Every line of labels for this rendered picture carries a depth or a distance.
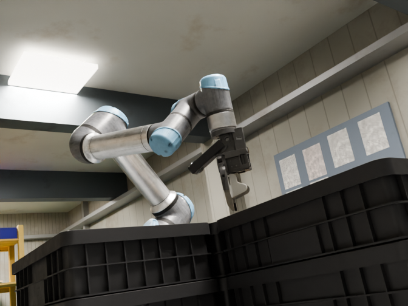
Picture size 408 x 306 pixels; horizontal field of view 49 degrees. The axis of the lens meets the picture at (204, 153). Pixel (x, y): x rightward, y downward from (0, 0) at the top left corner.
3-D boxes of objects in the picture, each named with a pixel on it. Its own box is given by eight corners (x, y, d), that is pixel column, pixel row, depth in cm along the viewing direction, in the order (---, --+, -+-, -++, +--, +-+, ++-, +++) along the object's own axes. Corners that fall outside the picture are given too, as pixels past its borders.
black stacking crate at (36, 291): (12, 319, 100) (10, 267, 104) (133, 300, 117) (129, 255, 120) (68, 307, 70) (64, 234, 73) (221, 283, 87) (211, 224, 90)
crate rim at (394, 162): (214, 233, 89) (212, 221, 90) (316, 225, 106) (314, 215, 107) (387, 173, 59) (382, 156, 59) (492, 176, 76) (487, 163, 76)
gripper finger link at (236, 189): (249, 204, 111) (243, 169, 114) (226, 209, 112) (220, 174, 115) (251, 207, 114) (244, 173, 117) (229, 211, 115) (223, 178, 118)
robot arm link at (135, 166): (163, 244, 168) (68, 131, 150) (181, 216, 178) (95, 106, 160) (185, 241, 160) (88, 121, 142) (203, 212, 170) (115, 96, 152)
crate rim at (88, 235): (10, 275, 103) (10, 265, 104) (129, 263, 120) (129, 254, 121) (64, 244, 72) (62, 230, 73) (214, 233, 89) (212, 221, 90)
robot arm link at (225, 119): (204, 116, 118) (209, 122, 126) (207, 133, 117) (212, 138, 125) (232, 109, 117) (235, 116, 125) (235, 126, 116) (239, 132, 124)
